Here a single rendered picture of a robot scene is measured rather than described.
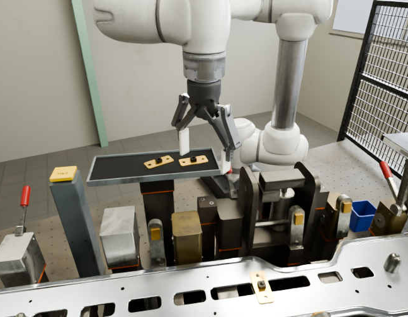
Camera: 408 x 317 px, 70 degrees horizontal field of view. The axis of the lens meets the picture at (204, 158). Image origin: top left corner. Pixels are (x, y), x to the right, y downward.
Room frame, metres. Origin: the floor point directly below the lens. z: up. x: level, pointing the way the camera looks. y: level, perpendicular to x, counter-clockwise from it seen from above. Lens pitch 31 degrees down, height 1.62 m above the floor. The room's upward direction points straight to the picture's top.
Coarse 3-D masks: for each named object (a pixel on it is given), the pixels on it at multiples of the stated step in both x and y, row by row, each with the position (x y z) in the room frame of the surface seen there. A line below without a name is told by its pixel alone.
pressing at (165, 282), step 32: (352, 256) 0.53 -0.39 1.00; (384, 256) 0.53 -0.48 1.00; (0, 288) 0.44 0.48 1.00; (32, 288) 0.44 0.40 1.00; (64, 288) 0.44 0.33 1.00; (96, 288) 0.44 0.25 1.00; (128, 288) 0.44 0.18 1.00; (160, 288) 0.44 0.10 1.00; (192, 288) 0.44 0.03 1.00; (320, 288) 0.44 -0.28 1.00; (352, 288) 0.44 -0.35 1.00; (384, 288) 0.44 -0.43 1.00
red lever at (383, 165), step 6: (384, 162) 0.77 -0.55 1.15; (384, 168) 0.75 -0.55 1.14; (384, 174) 0.74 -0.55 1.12; (390, 174) 0.73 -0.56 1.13; (390, 180) 0.72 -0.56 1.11; (390, 186) 0.71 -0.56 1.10; (396, 186) 0.70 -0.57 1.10; (396, 192) 0.69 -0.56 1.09; (396, 198) 0.68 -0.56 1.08; (402, 210) 0.64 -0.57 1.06
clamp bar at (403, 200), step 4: (404, 168) 0.68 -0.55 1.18; (404, 172) 0.67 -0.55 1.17; (404, 176) 0.67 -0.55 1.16; (404, 180) 0.66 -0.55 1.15; (400, 184) 0.67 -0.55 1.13; (404, 184) 0.66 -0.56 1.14; (400, 188) 0.67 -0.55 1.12; (404, 188) 0.65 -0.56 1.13; (400, 192) 0.66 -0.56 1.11; (404, 192) 0.65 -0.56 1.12; (400, 196) 0.66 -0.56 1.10; (404, 196) 0.65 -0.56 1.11; (396, 200) 0.66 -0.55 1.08; (400, 200) 0.65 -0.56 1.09; (404, 200) 0.65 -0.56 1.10; (400, 204) 0.65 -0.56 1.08; (400, 208) 0.64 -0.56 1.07; (400, 212) 0.64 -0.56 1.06
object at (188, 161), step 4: (200, 156) 0.78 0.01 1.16; (204, 156) 0.78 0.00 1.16; (180, 160) 0.75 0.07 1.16; (184, 160) 0.75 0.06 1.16; (188, 160) 0.75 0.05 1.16; (192, 160) 0.74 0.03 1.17; (196, 160) 0.75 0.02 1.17; (200, 160) 0.75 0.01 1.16; (204, 160) 0.75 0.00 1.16; (180, 164) 0.74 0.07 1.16; (184, 164) 0.73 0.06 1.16; (188, 164) 0.73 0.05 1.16; (192, 164) 0.73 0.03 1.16
